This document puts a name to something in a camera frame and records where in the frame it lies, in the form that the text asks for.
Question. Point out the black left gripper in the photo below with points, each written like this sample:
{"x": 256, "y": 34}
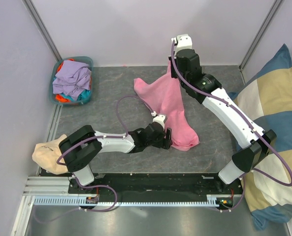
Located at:
{"x": 165, "y": 143}

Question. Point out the pink t shirt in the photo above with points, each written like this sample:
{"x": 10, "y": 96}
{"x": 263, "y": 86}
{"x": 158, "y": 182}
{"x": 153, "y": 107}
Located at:
{"x": 164, "y": 97}

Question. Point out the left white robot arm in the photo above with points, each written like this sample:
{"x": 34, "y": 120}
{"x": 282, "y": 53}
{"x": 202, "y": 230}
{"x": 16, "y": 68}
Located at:
{"x": 79, "y": 148}

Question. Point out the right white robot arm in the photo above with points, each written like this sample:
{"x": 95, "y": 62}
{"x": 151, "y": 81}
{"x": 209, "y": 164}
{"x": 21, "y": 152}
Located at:
{"x": 208, "y": 91}

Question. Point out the blue cream checked pillow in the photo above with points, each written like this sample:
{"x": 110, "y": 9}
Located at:
{"x": 267, "y": 100}

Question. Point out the teal t shirt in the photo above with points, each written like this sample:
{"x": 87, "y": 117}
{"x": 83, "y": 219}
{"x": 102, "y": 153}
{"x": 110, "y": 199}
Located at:
{"x": 79, "y": 89}

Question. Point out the teal plastic laundry basket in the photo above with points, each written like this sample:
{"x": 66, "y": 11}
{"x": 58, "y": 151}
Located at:
{"x": 80, "y": 59}

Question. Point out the lilac t shirt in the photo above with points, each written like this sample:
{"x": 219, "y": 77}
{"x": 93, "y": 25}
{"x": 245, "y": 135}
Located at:
{"x": 72, "y": 68}

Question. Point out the orange t shirt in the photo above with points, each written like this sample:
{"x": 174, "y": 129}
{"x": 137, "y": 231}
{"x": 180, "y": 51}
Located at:
{"x": 62, "y": 97}

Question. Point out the beige cloth bag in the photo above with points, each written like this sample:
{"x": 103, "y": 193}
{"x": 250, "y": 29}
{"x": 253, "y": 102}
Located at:
{"x": 47, "y": 154}

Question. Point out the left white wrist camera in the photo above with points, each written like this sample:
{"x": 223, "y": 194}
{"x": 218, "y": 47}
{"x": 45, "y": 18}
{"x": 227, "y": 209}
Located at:
{"x": 159, "y": 118}

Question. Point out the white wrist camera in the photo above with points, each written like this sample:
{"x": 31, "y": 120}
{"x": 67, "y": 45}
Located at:
{"x": 181, "y": 42}
{"x": 159, "y": 118}

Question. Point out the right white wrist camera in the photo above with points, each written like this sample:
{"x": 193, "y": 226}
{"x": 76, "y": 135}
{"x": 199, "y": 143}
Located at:
{"x": 181, "y": 42}

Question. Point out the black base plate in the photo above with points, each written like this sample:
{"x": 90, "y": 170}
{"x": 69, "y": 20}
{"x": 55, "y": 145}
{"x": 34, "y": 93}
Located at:
{"x": 157, "y": 187}

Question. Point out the light blue cable duct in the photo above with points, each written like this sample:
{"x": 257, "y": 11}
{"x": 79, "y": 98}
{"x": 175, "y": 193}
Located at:
{"x": 86, "y": 202}

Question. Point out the right aluminium frame post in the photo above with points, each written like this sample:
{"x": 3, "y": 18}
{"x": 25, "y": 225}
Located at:
{"x": 261, "y": 32}

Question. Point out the aluminium frame post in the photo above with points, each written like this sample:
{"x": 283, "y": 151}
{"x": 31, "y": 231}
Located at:
{"x": 261, "y": 32}
{"x": 42, "y": 28}

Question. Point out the left aluminium frame post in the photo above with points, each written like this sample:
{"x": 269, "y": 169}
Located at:
{"x": 42, "y": 28}

